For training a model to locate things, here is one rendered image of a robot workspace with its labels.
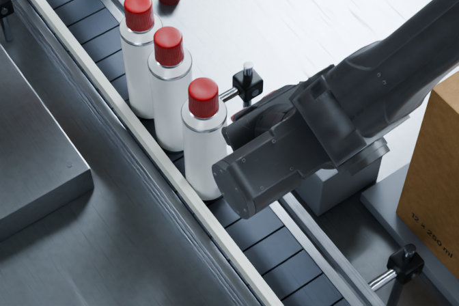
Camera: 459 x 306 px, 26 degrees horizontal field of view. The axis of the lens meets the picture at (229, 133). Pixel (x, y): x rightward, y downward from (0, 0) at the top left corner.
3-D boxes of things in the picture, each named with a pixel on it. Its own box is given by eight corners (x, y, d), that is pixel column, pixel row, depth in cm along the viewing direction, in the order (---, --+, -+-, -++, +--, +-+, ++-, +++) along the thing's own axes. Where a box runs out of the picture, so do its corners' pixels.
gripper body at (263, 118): (216, 128, 97) (245, 131, 90) (300, 78, 100) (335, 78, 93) (246, 186, 98) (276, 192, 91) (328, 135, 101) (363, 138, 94)
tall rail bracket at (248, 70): (204, 151, 132) (201, 78, 119) (248, 126, 135) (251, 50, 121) (218, 169, 131) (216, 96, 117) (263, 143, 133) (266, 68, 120)
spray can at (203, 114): (177, 180, 124) (169, 83, 107) (212, 160, 126) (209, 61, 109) (201, 210, 122) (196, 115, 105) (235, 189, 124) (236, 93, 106)
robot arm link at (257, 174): (397, 145, 81) (339, 59, 82) (285, 219, 78) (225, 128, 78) (352, 175, 92) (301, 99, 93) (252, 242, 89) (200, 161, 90)
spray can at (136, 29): (122, 101, 131) (106, -3, 114) (156, 82, 133) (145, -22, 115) (143, 128, 129) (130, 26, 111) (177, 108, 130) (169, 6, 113)
